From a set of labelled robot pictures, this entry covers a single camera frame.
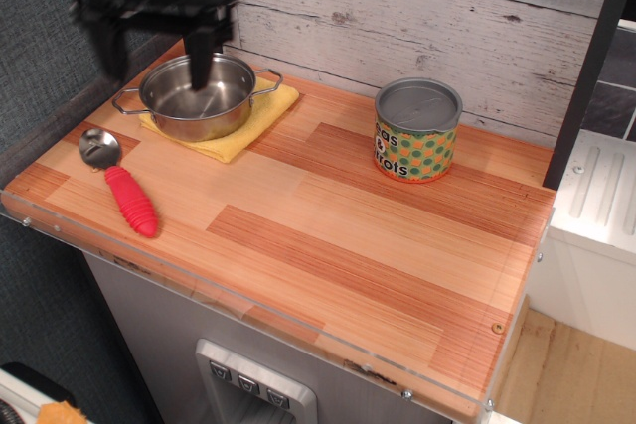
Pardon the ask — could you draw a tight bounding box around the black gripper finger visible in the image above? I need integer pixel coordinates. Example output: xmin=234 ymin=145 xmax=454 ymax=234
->
xmin=87 ymin=21 xmax=128 ymax=81
xmin=186 ymin=26 xmax=234 ymax=91

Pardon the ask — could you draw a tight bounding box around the red handled metal spoon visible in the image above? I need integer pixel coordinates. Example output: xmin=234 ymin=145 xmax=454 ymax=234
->
xmin=79 ymin=128 xmax=159 ymax=238

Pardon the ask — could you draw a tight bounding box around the stainless steel pot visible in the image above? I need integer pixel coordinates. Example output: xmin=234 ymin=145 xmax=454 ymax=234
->
xmin=111 ymin=53 xmax=283 ymax=142

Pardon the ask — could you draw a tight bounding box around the yellow folded cloth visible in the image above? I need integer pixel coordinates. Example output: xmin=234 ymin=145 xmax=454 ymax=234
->
xmin=140 ymin=84 xmax=300 ymax=164

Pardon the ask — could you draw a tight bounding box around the peas and carrots can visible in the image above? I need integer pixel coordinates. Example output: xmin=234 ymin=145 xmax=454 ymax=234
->
xmin=374 ymin=77 xmax=463 ymax=184

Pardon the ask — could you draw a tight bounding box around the grey toy fridge cabinet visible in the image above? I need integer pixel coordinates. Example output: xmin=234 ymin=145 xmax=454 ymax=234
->
xmin=86 ymin=255 xmax=447 ymax=423

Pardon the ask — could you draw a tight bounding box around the silver ice dispenser panel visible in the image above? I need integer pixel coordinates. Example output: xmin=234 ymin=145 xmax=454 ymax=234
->
xmin=195 ymin=339 xmax=318 ymax=423

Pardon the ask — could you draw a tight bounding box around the orange cloth at corner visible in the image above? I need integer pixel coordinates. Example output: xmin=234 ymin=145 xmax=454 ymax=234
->
xmin=36 ymin=401 xmax=88 ymax=424

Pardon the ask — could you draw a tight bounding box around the white toy sink unit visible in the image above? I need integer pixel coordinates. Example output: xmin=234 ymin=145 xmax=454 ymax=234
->
xmin=526 ymin=20 xmax=635 ymax=349

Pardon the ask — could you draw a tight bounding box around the clear acrylic edge guard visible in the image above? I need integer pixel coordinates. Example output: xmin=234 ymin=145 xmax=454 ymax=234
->
xmin=0 ymin=189 xmax=496 ymax=418

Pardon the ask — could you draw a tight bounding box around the black left vertical post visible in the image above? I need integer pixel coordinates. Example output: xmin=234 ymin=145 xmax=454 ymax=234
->
xmin=183 ymin=32 xmax=224 ymax=55

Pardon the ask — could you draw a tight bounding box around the black vertical post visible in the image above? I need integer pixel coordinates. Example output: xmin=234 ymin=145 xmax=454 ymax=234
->
xmin=183 ymin=32 xmax=224 ymax=55
xmin=543 ymin=0 xmax=627 ymax=191

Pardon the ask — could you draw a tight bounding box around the black right vertical post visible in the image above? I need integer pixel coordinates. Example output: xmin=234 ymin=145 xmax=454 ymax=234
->
xmin=543 ymin=0 xmax=627 ymax=191

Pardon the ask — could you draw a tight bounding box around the black braided cable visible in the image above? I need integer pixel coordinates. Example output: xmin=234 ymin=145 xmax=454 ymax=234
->
xmin=0 ymin=398 xmax=21 ymax=424

